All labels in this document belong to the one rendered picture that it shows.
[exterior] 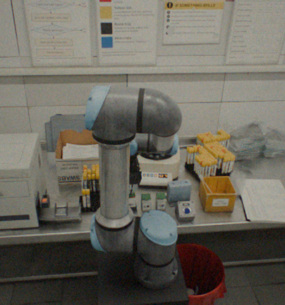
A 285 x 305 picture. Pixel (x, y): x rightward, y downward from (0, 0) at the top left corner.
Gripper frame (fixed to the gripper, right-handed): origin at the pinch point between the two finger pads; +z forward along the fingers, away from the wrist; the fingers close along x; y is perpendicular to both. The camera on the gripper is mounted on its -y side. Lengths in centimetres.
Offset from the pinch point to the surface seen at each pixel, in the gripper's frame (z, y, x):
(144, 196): 3.1, 0.7, -6.0
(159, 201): 4.3, -1.9, -12.4
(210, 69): -36, 51, -47
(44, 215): 5.8, -3.7, 36.0
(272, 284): 97, 19, -95
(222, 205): 5.7, -5.6, -39.5
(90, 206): 7.2, 2.0, 17.5
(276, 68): -36, 50, -82
